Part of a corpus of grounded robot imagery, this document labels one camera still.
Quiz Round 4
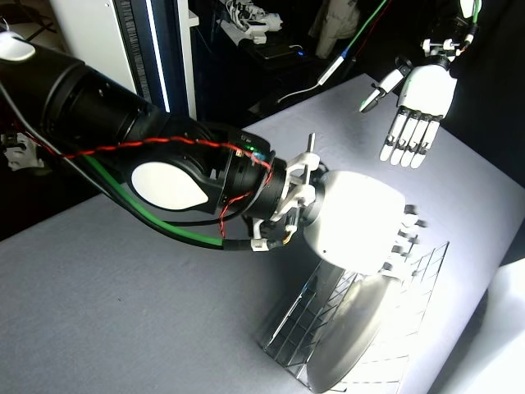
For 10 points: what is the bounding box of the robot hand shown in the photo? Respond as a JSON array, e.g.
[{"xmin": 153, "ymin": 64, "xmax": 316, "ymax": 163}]
[
  {"xmin": 358, "ymin": 57, "xmax": 459, "ymax": 169},
  {"xmin": 302, "ymin": 169, "xmax": 430, "ymax": 284}
]

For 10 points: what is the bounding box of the white plate with black rim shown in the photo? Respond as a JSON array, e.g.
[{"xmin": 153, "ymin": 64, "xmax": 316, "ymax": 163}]
[
  {"xmin": 363, "ymin": 275, "xmax": 416, "ymax": 362},
  {"xmin": 307, "ymin": 273, "xmax": 405, "ymax": 393}
]

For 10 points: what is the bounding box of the spare white robot hand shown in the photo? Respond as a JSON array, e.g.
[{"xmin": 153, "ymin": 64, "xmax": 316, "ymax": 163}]
[{"xmin": 223, "ymin": 0, "xmax": 284, "ymax": 44}]

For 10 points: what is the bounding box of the person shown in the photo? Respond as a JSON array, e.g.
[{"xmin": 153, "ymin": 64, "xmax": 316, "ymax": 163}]
[{"xmin": 309, "ymin": 0, "xmax": 364, "ymax": 58}]

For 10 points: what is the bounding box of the black device with blue light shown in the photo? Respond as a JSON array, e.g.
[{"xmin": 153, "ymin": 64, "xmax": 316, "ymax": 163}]
[{"xmin": 256, "ymin": 40, "xmax": 307, "ymax": 61}]

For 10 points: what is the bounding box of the grey tablecloth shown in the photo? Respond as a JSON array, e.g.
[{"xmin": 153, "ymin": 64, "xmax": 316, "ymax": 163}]
[{"xmin": 0, "ymin": 73, "xmax": 525, "ymax": 394}]

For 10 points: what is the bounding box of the white jagged plastic part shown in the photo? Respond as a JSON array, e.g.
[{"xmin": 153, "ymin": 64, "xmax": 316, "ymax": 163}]
[{"xmin": 0, "ymin": 131, "xmax": 45, "ymax": 172}]

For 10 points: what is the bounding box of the thin green cable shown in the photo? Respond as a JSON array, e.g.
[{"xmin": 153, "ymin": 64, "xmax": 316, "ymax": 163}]
[
  {"xmin": 467, "ymin": 0, "xmax": 482, "ymax": 44},
  {"xmin": 347, "ymin": 0, "xmax": 389, "ymax": 53}
]

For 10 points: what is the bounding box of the white cable with connector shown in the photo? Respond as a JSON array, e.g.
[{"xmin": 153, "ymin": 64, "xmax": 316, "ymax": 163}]
[{"xmin": 278, "ymin": 53, "xmax": 348, "ymax": 103}]

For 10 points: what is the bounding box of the wire dish rack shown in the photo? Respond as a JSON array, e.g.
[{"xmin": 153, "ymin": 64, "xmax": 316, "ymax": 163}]
[{"xmin": 256, "ymin": 241, "xmax": 450, "ymax": 389}]

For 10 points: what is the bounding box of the thick green cable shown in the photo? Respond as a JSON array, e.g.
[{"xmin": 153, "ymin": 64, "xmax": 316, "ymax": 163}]
[{"xmin": 84, "ymin": 153, "xmax": 225, "ymax": 250}]

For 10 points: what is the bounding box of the red and black twisted cable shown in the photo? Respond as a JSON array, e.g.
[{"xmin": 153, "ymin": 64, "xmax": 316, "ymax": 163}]
[{"xmin": 24, "ymin": 135, "xmax": 275, "ymax": 239}]

